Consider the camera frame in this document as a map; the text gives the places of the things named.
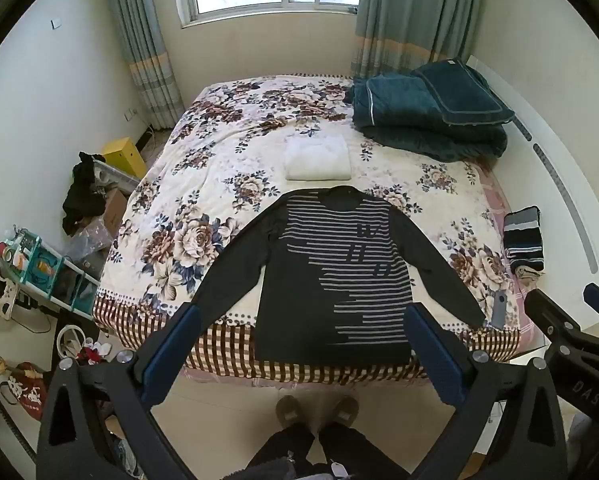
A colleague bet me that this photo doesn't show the black striped sweater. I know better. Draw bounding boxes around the black striped sweater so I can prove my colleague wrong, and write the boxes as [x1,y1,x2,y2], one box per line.
[192,186,485,367]

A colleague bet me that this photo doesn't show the folded striped clothes pile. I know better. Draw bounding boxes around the folded striped clothes pile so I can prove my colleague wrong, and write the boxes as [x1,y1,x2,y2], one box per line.
[502,206,545,284]

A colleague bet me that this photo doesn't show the black clothes on rack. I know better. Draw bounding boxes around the black clothes on rack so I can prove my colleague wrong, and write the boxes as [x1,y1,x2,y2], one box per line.
[62,152,106,237]

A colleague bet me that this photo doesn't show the red patterned bag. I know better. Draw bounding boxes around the red patterned bag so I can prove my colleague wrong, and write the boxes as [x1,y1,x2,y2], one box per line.
[2,362,48,422]

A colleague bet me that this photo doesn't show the white bed headboard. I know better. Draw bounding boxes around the white bed headboard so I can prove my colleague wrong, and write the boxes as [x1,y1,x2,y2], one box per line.
[466,54,599,273]

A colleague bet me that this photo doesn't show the left brown slipper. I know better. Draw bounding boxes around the left brown slipper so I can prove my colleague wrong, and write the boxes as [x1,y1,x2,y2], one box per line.
[276,396,306,429]

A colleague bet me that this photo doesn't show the teal storage shelf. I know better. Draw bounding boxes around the teal storage shelf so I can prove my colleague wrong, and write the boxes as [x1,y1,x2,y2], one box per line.
[0,228,99,320]

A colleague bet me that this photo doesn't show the cardboard box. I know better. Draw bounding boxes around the cardboard box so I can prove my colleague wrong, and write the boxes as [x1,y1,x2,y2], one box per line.
[102,188,127,237]

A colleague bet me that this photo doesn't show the yellow box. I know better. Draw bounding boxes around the yellow box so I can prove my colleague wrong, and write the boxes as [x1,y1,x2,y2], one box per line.
[101,138,147,179]

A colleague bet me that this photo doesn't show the floral bed blanket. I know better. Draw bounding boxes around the floral bed blanket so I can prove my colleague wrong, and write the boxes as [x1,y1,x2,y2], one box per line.
[94,75,529,361]

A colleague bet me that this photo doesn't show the teal folded quilt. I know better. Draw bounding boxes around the teal folded quilt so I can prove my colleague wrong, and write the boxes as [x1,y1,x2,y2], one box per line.
[344,58,515,162]

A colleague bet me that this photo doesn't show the folded white garment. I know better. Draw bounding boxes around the folded white garment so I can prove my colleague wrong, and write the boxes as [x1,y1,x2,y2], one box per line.
[284,136,351,181]

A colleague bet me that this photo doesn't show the left teal curtain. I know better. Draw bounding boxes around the left teal curtain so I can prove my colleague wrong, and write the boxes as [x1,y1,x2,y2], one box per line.
[110,0,184,129]

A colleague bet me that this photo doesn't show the wall power outlet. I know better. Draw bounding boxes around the wall power outlet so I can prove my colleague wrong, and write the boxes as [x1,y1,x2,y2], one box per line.
[124,108,137,122]

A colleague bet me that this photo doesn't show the white wall switch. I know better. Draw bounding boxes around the white wall switch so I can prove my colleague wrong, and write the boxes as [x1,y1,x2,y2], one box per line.
[50,18,62,30]

